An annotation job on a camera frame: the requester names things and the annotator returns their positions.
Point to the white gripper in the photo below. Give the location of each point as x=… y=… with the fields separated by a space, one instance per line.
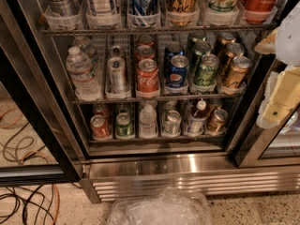
x=289 y=44

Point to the red coke can top shelf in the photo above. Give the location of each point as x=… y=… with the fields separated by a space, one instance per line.
x=258 y=11

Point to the front gold can middle shelf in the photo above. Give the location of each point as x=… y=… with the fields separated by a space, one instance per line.
x=236 y=72

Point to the gold can shelf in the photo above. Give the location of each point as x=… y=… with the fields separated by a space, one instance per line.
x=236 y=72
x=217 y=121

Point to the front green can middle shelf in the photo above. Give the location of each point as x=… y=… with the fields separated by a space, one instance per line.
x=206 y=71

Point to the green can shelf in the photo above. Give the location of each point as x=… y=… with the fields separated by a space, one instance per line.
x=124 y=126
x=206 y=71

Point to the right glass fridge door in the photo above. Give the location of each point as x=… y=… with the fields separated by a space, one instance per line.
x=252 y=146

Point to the glass fridge door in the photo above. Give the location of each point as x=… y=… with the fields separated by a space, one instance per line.
x=33 y=73
x=252 y=146

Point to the gold can bottom shelf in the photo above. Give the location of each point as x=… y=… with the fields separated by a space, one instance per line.
x=217 y=121

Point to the white cap bottle bottom shelf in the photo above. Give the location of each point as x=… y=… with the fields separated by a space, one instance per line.
x=197 y=117

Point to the front blue pepsi can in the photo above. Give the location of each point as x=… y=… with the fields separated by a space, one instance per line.
x=177 y=71

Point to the blue pepsi can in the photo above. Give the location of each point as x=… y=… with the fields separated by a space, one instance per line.
x=172 y=49
x=177 y=71

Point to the gold La Croix can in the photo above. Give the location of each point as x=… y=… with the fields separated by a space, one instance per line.
x=181 y=11

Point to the silver can bottom shelf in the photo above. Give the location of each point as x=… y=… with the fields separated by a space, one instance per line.
x=171 y=122

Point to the front red coke can middle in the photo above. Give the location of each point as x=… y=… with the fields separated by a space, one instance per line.
x=147 y=76

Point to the water bottle bottom shelf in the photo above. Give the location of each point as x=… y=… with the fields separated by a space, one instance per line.
x=148 y=122

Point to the blue white can top shelf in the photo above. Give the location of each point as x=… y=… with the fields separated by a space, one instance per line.
x=144 y=12

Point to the front silver can middle shelf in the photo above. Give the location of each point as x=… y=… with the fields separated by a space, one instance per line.
x=118 y=75

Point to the green can bottom shelf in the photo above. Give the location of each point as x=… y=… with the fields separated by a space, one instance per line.
x=124 y=126

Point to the red can bottom shelf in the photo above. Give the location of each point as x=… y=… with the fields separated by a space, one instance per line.
x=100 y=127

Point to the stainless fridge base grille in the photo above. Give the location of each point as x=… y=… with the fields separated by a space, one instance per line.
x=111 y=179

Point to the left glass fridge door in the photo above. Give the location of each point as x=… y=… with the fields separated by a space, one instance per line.
x=33 y=73

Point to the clear plastic bag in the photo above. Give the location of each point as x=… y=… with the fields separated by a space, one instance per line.
x=169 y=207

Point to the front clear water bottle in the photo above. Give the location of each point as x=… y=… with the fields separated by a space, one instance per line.
x=83 y=75

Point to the clear water bottle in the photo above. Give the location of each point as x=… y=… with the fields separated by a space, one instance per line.
x=86 y=45
x=83 y=75

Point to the rear clear water bottle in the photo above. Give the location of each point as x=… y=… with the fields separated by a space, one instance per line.
x=86 y=45

